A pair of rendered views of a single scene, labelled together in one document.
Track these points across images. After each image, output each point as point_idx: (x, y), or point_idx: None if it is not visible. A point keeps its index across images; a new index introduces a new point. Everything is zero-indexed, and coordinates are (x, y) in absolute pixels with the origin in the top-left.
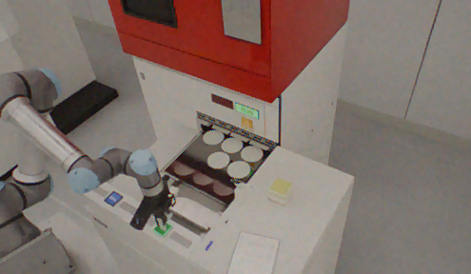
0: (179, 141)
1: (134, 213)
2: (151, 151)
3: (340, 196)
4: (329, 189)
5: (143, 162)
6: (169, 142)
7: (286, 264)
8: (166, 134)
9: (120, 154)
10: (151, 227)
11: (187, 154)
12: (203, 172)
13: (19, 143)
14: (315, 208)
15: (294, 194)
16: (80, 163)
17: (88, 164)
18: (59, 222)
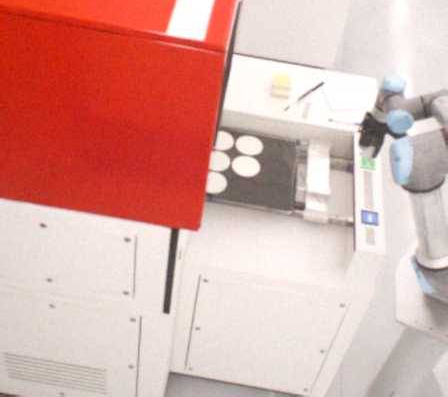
0: (215, 241)
1: (369, 192)
2: (250, 265)
3: (254, 59)
4: (250, 65)
5: (400, 76)
6: (222, 252)
7: (337, 79)
8: (210, 263)
9: (401, 100)
10: (373, 171)
11: (254, 196)
12: (271, 173)
13: (445, 218)
14: (277, 71)
15: (270, 85)
16: (446, 94)
17: (440, 92)
18: (407, 309)
